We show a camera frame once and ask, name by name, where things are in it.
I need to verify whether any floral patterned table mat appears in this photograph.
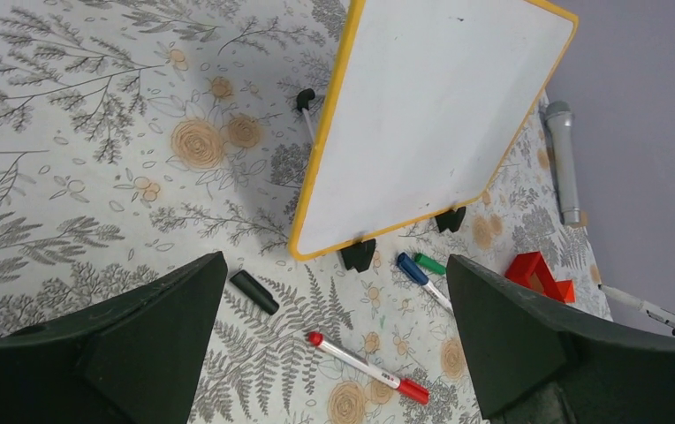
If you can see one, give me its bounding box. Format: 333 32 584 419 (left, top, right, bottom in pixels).
0 1 611 423

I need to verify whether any black whiteboard stand foot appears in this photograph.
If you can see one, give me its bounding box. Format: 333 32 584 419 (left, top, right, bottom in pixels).
339 238 376 273
434 207 466 233

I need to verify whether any yellow framed whiteboard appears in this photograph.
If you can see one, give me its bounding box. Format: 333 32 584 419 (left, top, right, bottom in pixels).
289 1 579 261

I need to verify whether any orange triangular piece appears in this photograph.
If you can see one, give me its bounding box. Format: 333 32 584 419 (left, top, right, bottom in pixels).
554 279 576 304

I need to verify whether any red plastic box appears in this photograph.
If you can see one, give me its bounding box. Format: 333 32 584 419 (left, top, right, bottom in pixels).
504 252 561 300

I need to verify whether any red capped marker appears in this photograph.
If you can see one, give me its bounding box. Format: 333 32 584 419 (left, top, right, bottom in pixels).
307 331 429 405

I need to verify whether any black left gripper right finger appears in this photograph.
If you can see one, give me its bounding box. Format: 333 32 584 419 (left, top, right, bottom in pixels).
447 254 675 423

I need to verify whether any blue capped marker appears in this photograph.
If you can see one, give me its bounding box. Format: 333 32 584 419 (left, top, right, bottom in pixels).
397 253 454 315

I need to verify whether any black marker cap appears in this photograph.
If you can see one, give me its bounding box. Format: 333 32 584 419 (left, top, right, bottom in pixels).
230 269 280 315

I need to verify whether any silver toy microphone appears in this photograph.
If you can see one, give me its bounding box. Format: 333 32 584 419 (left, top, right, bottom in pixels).
544 101 581 227

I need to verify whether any green capped marker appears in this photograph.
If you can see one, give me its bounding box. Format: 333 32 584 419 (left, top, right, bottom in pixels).
413 253 446 276

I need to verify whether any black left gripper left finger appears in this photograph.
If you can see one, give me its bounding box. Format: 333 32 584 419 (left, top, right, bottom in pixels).
0 252 228 423

